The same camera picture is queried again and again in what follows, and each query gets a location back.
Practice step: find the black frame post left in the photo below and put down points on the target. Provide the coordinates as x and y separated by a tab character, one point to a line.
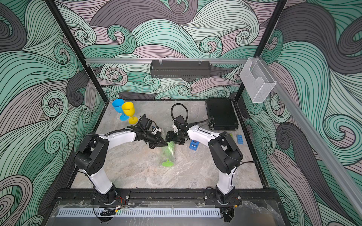
67	32

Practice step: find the clear acrylic wall box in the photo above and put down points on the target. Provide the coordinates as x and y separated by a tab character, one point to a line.
257	79

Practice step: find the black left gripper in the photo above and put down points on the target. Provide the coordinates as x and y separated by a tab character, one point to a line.
158	141

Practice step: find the blue plastic wine glass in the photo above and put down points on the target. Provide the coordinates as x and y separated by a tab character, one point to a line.
117	105

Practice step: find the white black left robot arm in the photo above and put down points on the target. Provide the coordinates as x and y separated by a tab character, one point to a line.
91	155

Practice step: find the black frame post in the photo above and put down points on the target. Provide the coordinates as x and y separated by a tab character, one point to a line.
67	32
265	38

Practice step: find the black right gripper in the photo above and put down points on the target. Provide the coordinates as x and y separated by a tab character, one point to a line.
170	136

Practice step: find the black wall tray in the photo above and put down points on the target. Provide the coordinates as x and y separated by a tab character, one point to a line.
180	69

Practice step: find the blue toy brick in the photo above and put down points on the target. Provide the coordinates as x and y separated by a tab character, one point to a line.
240	139

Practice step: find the black hard case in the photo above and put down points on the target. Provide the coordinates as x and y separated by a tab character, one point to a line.
222	111

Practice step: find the green plastic wine glass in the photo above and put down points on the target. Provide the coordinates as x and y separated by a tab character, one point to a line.
168	155

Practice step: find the clear bubble wrap sheet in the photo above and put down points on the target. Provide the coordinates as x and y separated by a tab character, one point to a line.
169	137

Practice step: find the yellow plastic wine glass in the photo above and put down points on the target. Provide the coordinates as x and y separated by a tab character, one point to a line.
129	110

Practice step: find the black frame post right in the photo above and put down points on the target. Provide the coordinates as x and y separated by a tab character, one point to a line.
265	38

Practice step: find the white slotted cable duct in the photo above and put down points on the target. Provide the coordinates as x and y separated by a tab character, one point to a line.
141	212

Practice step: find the blue tape dispenser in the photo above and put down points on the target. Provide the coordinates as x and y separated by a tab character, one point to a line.
194	145

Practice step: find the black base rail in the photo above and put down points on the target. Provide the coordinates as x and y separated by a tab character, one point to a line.
207	196

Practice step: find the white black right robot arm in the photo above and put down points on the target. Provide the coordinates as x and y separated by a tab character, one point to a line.
225	152

